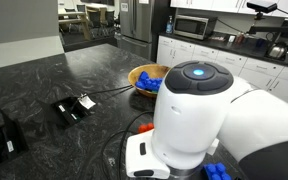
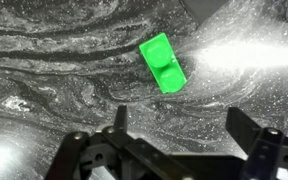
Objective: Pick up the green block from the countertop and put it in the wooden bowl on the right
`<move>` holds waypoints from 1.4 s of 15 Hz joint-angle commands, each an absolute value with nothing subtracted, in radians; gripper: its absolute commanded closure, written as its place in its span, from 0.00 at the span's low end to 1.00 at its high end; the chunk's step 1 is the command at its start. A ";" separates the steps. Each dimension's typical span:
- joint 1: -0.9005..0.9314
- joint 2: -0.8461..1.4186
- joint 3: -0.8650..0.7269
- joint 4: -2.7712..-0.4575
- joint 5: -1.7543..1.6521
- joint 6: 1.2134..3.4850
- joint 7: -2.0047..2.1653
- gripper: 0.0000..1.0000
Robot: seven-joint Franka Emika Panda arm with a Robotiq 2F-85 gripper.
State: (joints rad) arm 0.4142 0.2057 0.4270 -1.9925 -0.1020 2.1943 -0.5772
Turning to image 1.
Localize blue block in bowl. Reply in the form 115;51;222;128
138;70;150;83
151;77;164;93
135;79;157;92

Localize round wooden bowl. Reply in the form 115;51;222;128
127;63;172;99

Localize red toy block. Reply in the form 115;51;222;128
137;122;155;135

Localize black countertop outlet box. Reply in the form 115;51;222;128
49;96;92;128
0;110;29;172

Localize blue toy block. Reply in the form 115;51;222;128
201;162;233;180

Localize white paper tag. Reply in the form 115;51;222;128
77;94;96;111

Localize white base cabinets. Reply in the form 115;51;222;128
155;34;288;111

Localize stainless steel refrigerator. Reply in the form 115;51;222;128
118;0;172;62

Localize blue soap bottle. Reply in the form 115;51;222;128
165;14;174;35

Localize black office chair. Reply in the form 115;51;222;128
103;9;118;35
86;7;103;38

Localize silver microwave oven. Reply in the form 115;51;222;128
172;14;218;41

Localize wooden office table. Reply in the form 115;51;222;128
57;11;92;42

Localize thin black power cable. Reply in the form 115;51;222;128
83;84;134;98

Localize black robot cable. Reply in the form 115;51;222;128
98;110;156;180

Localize white wall cabinets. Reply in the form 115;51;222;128
169;0;288;19

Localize black camera on stand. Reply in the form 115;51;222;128
246;0;279;20

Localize black camera stand bar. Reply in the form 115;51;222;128
247;19;288;38

